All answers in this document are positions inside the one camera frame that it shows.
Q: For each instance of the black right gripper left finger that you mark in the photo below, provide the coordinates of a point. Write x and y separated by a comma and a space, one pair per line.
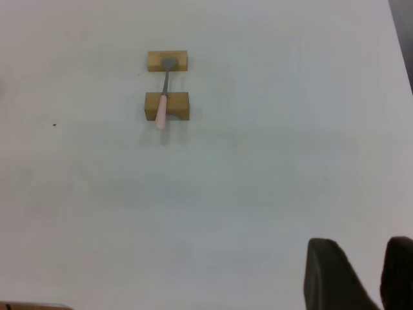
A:
332, 277

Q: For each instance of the arched wooden block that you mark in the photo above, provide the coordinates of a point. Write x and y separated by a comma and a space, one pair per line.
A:
180, 103

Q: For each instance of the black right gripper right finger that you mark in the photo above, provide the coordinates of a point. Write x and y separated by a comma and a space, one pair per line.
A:
398, 274

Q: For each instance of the flat rectangular wooden block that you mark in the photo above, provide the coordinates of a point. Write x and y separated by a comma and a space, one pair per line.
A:
155, 64

